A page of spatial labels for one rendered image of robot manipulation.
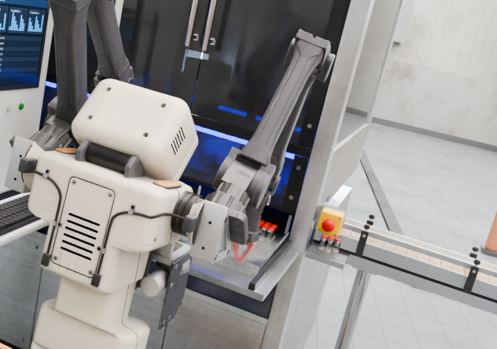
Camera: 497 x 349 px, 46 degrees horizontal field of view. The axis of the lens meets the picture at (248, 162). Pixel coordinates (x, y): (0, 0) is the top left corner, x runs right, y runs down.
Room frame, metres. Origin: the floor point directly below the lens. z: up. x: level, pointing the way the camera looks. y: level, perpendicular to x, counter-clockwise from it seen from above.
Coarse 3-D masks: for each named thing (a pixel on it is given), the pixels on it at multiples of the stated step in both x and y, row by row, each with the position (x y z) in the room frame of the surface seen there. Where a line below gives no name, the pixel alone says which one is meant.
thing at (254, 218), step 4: (248, 212) 1.53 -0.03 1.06; (252, 212) 1.53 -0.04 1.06; (256, 212) 1.54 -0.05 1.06; (248, 216) 1.53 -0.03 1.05; (252, 216) 1.53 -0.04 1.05; (256, 216) 1.54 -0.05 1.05; (260, 216) 1.55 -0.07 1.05; (248, 220) 1.53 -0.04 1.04; (252, 220) 1.53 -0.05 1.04; (256, 220) 1.54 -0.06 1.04; (248, 224) 1.53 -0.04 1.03; (252, 224) 1.53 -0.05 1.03; (256, 224) 1.54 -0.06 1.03; (248, 228) 1.53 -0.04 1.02; (252, 228) 1.53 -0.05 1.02; (256, 228) 1.54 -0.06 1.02; (248, 232) 1.51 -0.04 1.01; (252, 232) 1.52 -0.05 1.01; (256, 232) 1.54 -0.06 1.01; (260, 232) 1.58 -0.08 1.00; (248, 236) 1.50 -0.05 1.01; (252, 236) 1.50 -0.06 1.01
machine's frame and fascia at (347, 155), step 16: (400, 16) 2.77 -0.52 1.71; (384, 64) 2.70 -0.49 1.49; (48, 80) 2.10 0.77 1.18; (208, 128) 1.93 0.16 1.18; (224, 128) 1.91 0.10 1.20; (240, 128) 1.90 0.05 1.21; (368, 128) 2.76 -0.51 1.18; (288, 144) 1.85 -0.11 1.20; (352, 144) 2.31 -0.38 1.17; (336, 160) 1.98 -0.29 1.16; (352, 160) 2.47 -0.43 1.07; (336, 176) 2.09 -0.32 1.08; (336, 192) 2.21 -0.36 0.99
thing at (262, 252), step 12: (180, 240) 1.59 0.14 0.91; (264, 240) 1.81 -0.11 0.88; (276, 240) 1.84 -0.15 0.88; (240, 252) 1.67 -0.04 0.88; (252, 252) 1.69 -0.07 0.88; (264, 252) 1.72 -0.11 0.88; (276, 252) 1.71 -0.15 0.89; (228, 264) 1.55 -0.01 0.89; (240, 264) 1.54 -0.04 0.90; (252, 264) 1.53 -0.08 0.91; (264, 264) 1.58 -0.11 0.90; (252, 276) 1.53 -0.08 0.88
